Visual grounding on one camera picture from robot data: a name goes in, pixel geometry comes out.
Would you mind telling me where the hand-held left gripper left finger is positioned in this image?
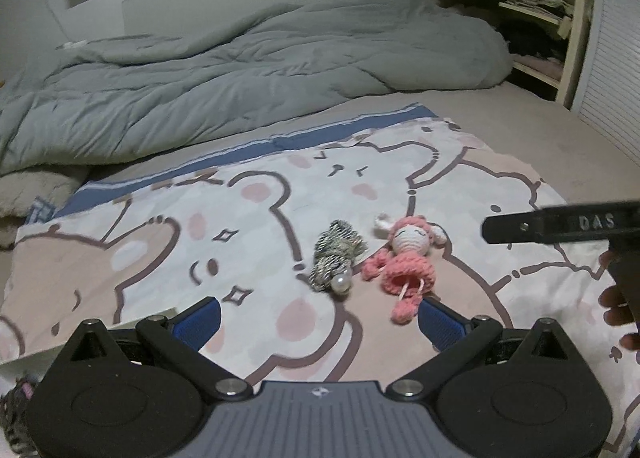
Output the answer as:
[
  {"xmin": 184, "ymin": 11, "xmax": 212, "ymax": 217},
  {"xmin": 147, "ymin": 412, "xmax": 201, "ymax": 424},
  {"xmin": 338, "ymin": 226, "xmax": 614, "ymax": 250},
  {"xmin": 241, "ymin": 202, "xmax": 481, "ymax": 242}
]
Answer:
[{"xmin": 61, "ymin": 297, "xmax": 254, "ymax": 401}]

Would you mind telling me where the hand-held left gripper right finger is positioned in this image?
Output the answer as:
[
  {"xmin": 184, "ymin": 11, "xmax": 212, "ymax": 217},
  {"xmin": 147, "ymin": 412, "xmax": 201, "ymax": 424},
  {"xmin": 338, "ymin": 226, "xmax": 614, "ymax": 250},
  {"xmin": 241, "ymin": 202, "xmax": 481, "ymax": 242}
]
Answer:
[{"xmin": 385, "ymin": 296, "xmax": 581, "ymax": 401}]

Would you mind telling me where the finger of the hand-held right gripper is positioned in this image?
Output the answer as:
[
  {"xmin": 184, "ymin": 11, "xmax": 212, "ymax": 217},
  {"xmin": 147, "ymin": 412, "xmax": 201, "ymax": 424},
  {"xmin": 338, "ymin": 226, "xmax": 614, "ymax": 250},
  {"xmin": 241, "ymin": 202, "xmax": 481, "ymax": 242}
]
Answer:
[{"xmin": 481, "ymin": 202, "xmax": 640, "ymax": 245}]

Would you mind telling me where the pink crochet doll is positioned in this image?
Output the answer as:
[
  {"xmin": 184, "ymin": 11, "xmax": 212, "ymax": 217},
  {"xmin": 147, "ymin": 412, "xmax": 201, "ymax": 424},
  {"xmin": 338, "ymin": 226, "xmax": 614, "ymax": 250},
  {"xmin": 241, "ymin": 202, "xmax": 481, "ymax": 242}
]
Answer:
[{"xmin": 361, "ymin": 212, "xmax": 449, "ymax": 325}]

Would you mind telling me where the striped bow hair clip with pearl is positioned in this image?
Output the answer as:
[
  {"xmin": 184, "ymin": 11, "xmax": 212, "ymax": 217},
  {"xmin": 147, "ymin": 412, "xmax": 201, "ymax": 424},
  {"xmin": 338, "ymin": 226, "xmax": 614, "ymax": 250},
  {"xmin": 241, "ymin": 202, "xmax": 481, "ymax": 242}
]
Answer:
[{"xmin": 312, "ymin": 219, "xmax": 369, "ymax": 297}]

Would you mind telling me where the white cardboard box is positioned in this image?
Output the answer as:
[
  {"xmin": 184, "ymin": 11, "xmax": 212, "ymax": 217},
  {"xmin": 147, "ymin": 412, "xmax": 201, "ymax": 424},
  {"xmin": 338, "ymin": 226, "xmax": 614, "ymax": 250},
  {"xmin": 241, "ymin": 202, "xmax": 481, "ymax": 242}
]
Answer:
[{"xmin": 0, "ymin": 307, "xmax": 179, "ymax": 370}]

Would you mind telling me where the person's right hand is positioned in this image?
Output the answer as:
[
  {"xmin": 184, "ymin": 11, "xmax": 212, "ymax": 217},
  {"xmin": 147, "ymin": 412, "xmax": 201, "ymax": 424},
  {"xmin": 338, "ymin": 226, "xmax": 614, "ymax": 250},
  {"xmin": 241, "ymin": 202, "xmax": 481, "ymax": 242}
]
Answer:
[{"xmin": 598, "ymin": 251, "xmax": 640, "ymax": 352}]

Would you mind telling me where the bear printed blanket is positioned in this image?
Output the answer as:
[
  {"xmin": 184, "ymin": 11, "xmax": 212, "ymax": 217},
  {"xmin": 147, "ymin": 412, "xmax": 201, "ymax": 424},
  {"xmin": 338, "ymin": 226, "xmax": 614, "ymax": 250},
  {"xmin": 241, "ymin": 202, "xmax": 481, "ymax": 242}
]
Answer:
[{"xmin": 0, "ymin": 103, "xmax": 640, "ymax": 458}]

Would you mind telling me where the white louvered door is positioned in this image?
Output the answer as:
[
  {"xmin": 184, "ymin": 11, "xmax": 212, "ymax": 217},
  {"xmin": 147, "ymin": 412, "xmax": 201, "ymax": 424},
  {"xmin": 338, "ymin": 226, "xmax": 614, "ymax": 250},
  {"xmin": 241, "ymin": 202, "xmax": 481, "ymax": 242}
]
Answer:
[{"xmin": 570, "ymin": 0, "xmax": 640, "ymax": 165}]

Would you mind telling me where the dark clothes pile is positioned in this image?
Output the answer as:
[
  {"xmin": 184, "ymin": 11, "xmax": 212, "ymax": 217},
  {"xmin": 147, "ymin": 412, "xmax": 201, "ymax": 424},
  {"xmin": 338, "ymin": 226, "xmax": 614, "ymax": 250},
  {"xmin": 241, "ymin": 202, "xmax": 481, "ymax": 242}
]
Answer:
[{"xmin": 499, "ymin": 17, "xmax": 567, "ymax": 62}]

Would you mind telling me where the dark crochet scrunchie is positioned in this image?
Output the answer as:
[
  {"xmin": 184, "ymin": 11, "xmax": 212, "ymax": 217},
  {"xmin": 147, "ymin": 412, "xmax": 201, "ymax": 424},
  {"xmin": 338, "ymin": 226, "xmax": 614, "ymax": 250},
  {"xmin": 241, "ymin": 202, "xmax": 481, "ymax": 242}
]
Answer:
[{"xmin": 0, "ymin": 375, "xmax": 40, "ymax": 458}]

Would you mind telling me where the cream open shelf unit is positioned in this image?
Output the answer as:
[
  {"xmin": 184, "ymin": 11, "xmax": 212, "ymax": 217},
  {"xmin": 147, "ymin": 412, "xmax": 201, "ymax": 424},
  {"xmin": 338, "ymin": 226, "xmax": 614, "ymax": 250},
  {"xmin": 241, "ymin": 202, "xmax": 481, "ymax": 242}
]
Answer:
[{"xmin": 428, "ymin": 0, "xmax": 594, "ymax": 110}]

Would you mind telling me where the pale patterned folded cloth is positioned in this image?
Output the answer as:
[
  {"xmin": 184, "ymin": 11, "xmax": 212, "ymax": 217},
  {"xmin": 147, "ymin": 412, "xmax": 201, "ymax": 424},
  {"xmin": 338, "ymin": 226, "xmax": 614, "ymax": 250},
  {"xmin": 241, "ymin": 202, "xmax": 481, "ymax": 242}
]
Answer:
[{"xmin": 499, "ymin": 0, "xmax": 574, "ymax": 20}]

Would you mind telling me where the grey duvet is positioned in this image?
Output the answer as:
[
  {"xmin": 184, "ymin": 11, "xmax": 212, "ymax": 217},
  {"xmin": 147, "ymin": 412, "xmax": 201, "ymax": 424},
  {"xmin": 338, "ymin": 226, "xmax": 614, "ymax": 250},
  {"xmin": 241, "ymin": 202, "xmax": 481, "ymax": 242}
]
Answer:
[{"xmin": 0, "ymin": 0, "xmax": 514, "ymax": 175}]

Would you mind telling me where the thin wall cable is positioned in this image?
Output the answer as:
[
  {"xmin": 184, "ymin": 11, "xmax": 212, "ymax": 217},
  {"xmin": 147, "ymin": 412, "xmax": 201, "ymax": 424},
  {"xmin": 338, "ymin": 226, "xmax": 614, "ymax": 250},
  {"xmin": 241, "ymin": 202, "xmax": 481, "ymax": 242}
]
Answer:
[{"xmin": 44, "ymin": 0, "xmax": 68, "ymax": 42}]

